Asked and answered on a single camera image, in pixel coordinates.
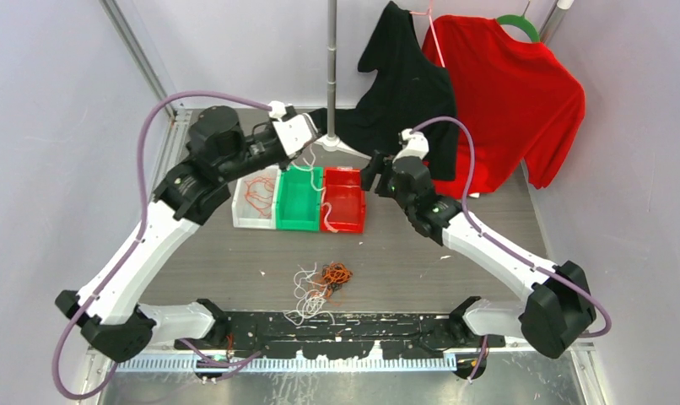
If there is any aluminium frame rail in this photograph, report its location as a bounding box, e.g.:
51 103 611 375
100 0 176 100

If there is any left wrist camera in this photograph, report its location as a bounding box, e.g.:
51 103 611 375
272 113 321 159

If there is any green hanger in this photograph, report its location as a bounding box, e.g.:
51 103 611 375
495 0 541 43

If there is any pink hanger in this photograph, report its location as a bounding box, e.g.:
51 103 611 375
410 0 446 68

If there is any white rack base foot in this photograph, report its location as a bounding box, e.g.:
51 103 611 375
315 135 370 160

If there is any red t-shirt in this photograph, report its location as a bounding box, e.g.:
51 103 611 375
422 15 586 197

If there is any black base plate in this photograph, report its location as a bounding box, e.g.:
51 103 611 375
191 311 482 360

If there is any black t-shirt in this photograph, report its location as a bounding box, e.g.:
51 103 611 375
335 1 457 157

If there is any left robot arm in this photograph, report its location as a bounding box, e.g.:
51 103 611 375
56 104 318 364

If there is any garment rack pole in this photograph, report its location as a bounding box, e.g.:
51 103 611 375
327 0 337 142

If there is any orange cable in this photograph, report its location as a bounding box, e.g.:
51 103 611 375
245 178 277 219
241 175 277 208

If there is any white plastic bin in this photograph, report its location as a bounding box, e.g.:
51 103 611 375
231 165 280 230

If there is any green plastic bin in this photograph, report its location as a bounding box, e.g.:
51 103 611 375
275 166 323 232

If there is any red plastic bin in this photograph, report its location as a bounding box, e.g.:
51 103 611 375
320 167 366 234

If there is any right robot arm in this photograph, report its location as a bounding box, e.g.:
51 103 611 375
360 153 599 359

